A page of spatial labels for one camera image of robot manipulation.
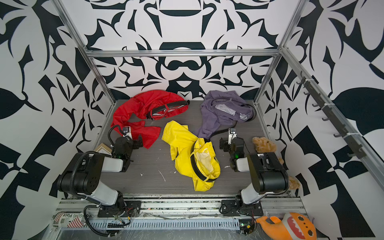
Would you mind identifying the yellow trousers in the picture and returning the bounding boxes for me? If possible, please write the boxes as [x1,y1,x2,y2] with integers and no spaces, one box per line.
[162,121,221,192]

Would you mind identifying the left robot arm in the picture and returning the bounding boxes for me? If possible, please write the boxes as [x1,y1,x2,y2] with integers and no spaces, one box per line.
[57,136,143,210]

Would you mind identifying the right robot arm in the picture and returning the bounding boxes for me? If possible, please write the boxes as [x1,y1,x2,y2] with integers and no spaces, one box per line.
[220,138,290,205]

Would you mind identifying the black belt in red trousers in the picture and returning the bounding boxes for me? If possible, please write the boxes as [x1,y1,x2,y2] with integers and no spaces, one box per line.
[146,100,190,120]

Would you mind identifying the purple trousers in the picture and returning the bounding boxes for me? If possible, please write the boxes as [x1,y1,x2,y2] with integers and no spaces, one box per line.
[195,90,256,140]

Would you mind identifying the red trousers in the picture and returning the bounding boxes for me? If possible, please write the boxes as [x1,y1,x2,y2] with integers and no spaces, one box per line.
[111,90,188,149]

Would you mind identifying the framed picture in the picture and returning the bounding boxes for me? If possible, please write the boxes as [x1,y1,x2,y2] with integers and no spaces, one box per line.
[94,143,112,156]

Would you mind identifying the brown teddy bear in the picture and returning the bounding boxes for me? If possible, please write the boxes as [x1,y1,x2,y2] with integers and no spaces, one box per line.
[252,137,301,191]

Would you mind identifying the striped printed card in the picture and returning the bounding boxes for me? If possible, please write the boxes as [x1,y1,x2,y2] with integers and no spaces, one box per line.
[53,212,87,228]

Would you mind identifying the orange monster plush toy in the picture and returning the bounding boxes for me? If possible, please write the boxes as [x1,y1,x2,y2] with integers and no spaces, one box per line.
[256,213,317,240]

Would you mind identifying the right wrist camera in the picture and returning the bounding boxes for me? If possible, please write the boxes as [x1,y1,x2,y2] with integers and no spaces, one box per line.
[228,128,237,145]

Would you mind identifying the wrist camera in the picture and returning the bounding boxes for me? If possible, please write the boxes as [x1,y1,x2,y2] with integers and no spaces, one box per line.
[122,126,133,141]
[228,128,237,145]

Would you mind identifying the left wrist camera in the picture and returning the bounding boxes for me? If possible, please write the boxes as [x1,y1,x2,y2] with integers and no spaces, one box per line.
[122,126,133,141]

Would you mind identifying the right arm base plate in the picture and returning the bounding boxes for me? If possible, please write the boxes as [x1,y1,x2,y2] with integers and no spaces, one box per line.
[219,200,264,217]

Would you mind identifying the white cable duct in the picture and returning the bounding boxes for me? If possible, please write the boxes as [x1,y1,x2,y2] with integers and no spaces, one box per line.
[91,219,241,231]

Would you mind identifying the black coat hook rail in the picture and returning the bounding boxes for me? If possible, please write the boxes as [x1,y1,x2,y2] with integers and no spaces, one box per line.
[299,77,367,159]

